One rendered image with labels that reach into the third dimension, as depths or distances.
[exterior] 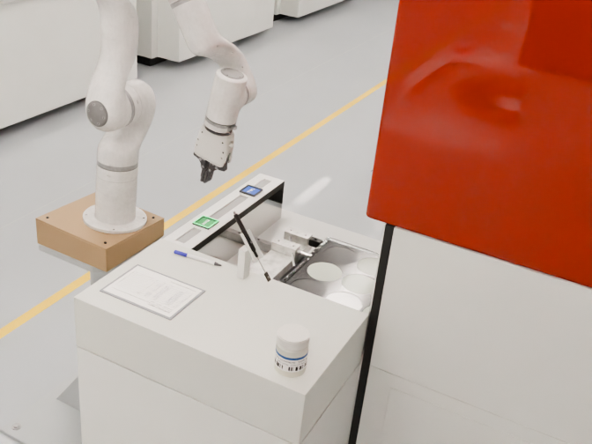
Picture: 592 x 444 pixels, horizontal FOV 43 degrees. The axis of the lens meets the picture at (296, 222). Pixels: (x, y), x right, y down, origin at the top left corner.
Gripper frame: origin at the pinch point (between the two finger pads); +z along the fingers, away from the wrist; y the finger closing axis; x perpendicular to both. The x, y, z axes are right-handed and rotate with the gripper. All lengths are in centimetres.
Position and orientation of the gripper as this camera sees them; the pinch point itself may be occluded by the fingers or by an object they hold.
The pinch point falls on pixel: (206, 174)
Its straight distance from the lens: 214.2
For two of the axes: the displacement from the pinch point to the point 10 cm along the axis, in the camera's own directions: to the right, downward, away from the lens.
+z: -2.7, 7.9, 5.4
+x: -4.6, 3.9, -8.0
